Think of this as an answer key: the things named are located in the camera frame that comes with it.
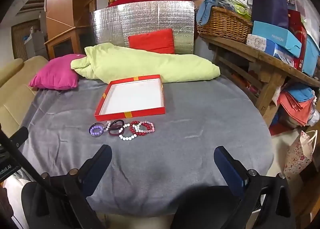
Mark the wooden shelf table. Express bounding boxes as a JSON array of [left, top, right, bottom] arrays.
[[200, 34, 319, 126]]

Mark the wicker basket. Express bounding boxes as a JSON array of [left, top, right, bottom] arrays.
[[197, 7, 253, 43]]

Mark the red shallow box tray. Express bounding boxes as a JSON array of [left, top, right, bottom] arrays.
[[94, 74, 165, 122]]

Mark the beige sofa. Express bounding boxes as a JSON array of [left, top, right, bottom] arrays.
[[0, 56, 48, 137]]

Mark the red gift bag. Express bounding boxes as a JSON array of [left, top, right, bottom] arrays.
[[288, 9, 307, 71]]

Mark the pink crystal bead bracelet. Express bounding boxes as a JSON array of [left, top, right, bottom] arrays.
[[141, 121, 156, 134]]

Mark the light green folded blanket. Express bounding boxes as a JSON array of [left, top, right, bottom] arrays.
[[71, 42, 220, 84]]

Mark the light blue cardboard box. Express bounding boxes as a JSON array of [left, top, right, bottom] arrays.
[[252, 21, 300, 57]]

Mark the blue cloth in basket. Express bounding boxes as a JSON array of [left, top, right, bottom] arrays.
[[196, 0, 224, 26]]

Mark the white bead bracelet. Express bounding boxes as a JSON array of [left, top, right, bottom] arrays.
[[118, 123, 139, 141]]

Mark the white patterned box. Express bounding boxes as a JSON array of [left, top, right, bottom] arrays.
[[246, 34, 267, 52]]

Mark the red bead bracelet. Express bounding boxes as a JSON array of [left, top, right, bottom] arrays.
[[129, 120, 148, 136]]

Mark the maroon hair tie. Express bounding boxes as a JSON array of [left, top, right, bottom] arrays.
[[107, 124, 124, 138]]

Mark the magenta pillow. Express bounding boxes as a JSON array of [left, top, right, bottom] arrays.
[[29, 54, 85, 91]]

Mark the purple bead bracelet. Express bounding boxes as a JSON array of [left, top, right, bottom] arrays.
[[88, 123, 105, 138]]

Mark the floral paper gift bag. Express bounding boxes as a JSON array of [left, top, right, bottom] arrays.
[[284, 130, 318, 180]]

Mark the silver foil insulation mat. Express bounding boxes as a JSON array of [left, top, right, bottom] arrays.
[[91, 1, 195, 54]]

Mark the navy blue bag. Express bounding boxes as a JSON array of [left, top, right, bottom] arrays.
[[251, 0, 289, 29]]

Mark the grey bed cover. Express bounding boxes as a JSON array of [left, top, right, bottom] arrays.
[[21, 77, 273, 217]]

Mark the wooden cabinet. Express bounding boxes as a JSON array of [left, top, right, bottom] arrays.
[[45, 0, 91, 59]]

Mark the small red cushion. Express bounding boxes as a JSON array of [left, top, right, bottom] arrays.
[[128, 28, 175, 54]]

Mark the stack of folded cloths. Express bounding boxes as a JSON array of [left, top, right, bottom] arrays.
[[278, 83, 316, 126]]

